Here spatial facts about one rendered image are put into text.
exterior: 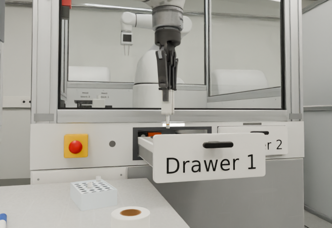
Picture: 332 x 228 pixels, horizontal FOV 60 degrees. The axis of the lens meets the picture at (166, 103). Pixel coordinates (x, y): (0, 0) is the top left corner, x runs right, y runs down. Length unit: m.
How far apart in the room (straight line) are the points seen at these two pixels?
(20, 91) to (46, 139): 3.40
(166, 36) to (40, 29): 0.43
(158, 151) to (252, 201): 0.61
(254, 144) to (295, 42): 0.64
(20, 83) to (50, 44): 3.38
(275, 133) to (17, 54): 3.80
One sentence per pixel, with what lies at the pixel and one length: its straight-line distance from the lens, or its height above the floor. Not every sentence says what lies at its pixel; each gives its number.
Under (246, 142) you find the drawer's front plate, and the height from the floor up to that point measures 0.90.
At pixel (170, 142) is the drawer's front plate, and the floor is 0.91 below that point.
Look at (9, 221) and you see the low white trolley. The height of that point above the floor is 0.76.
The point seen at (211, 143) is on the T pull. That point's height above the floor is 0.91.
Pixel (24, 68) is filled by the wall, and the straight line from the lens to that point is 4.39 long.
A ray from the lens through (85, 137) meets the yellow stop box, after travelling 0.94.
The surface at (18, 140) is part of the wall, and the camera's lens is 4.39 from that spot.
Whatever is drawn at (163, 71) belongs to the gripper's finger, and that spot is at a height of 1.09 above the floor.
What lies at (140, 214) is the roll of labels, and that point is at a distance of 0.54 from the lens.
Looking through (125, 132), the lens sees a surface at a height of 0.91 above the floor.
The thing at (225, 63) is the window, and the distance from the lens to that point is 1.14.
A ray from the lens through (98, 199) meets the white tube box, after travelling 0.71.
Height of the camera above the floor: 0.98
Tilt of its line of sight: 2 degrees up
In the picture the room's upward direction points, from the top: straight up
